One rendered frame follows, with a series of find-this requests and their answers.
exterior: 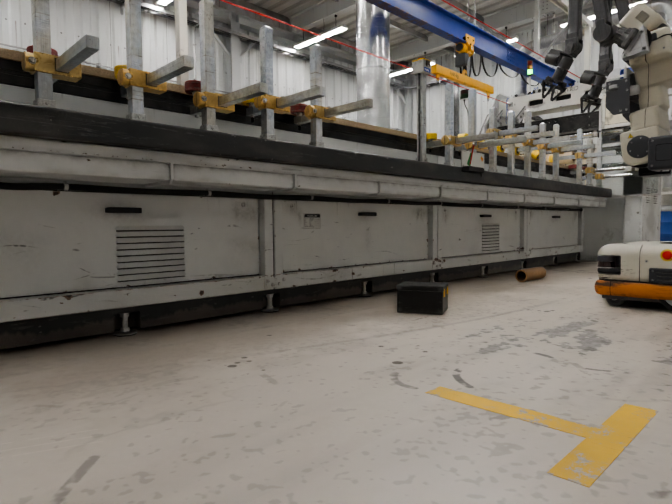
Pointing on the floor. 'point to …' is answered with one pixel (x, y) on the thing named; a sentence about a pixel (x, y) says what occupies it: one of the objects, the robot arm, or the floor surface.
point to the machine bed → (235, 233)
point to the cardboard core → (530, 274)
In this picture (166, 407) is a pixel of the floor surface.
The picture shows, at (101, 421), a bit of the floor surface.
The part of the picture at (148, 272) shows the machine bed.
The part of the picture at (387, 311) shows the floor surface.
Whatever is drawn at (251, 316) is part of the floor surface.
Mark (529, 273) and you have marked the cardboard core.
